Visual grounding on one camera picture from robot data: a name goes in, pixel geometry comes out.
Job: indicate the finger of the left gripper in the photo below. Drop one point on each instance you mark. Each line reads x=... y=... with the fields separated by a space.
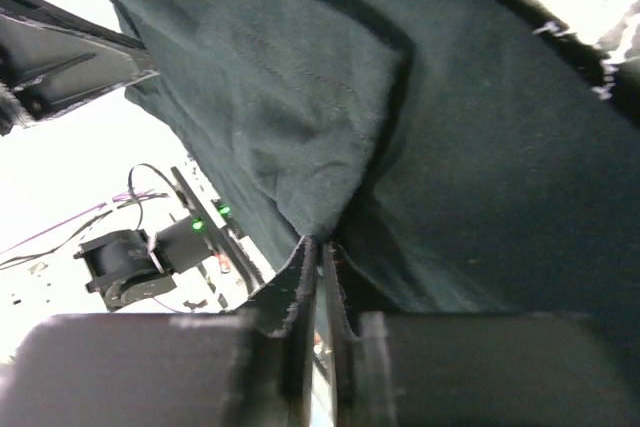
x=45 y=13
x=48 y=70

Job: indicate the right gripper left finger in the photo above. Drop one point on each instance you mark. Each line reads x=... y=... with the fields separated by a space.
x=252 y=367

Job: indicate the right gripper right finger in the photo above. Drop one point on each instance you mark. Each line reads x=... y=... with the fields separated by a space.
x=469 y=369

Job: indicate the black t-shirt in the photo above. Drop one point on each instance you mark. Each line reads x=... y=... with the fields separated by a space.
x=463 y=161

